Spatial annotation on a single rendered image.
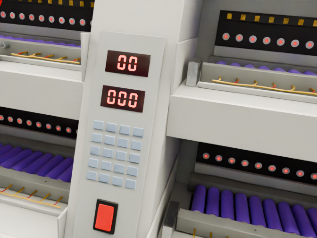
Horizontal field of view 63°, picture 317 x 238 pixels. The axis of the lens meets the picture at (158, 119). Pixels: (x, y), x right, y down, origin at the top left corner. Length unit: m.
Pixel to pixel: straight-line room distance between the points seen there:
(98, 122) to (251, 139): 0.15
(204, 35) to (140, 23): 0.21
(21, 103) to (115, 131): 0.13
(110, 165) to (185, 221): 0.13
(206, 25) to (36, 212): 0.39
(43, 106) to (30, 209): 0.15
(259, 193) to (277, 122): 0.19
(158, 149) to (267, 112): 0.11
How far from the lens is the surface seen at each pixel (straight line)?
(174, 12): 0.28
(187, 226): 0.36
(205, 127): 0.27
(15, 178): 0.44
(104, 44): 0.28
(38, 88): 0.32
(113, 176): 0.28
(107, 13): 0.30
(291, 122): 0.27
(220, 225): 0.36
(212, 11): 0.49
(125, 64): 0.27
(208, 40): 0.47
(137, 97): 0.26
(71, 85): 0.30
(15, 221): 0.40
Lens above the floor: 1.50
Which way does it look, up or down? 4 degrees down
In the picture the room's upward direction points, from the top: 9 degrees clockwise
